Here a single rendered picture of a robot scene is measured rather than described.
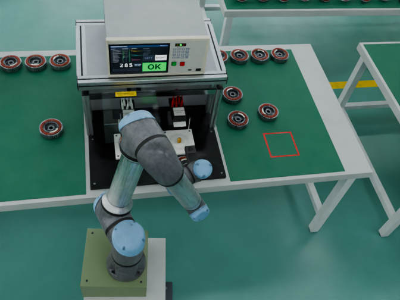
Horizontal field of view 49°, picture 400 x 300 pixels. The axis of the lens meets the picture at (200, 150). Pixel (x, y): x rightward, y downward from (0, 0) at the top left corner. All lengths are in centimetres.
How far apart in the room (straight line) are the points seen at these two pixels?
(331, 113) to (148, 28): 119
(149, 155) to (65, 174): 89
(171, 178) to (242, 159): 93
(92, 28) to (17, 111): 57
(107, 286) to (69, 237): 110
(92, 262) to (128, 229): 26
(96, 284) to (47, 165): 68
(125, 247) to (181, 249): 121
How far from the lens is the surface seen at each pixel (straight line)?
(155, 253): 194
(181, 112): 215
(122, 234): 160
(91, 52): 215
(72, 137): 228
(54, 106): 243
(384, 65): 311
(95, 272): 179
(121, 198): 159
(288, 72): 276
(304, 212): 308
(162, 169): 133
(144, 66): 200
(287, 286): 282
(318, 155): 239
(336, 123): 258
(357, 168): 243
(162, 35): 193
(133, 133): 137
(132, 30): 195
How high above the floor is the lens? 252
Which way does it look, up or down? 52 degrees down
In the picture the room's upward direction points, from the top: 11 degrees clockwise
